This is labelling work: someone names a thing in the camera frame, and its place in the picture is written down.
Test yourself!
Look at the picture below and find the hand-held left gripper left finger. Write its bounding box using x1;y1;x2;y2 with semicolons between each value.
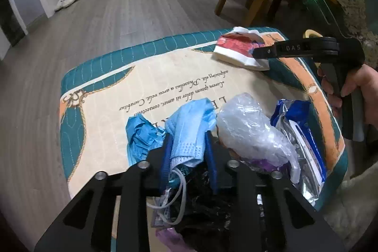
34;134;178;252

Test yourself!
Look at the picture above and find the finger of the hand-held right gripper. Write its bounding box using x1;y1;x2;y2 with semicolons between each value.
253;37;340;59

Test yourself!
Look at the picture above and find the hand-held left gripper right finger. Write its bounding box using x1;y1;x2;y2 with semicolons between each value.
205;132;347;252

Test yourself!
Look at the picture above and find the blue face mask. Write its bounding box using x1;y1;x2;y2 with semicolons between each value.
146;98;217;226

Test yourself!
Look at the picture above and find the red and white packet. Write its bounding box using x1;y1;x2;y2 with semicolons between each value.
213;27;271;71

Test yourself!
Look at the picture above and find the clear plastic bag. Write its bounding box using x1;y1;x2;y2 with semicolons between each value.
217;93;302;183

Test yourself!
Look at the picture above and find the person's right hand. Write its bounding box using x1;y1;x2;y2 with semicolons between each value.
317;63;378;126

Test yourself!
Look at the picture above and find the crumpled blue glove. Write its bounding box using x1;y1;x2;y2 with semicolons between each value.
125;115;167;167

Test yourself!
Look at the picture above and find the black plastic bag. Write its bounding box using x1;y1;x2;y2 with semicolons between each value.
165;163;266;252

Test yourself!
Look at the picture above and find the purple wrapper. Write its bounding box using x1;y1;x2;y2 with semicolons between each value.
155;227;193;252

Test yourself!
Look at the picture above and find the teal and beige printed mat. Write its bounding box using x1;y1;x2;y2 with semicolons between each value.
59;28;349;211

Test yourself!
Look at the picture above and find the blue and white foil packet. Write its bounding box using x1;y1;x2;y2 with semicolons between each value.
270;98;327;206

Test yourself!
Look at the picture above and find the white fluffy rug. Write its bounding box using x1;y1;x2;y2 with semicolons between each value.
322;169;378;250

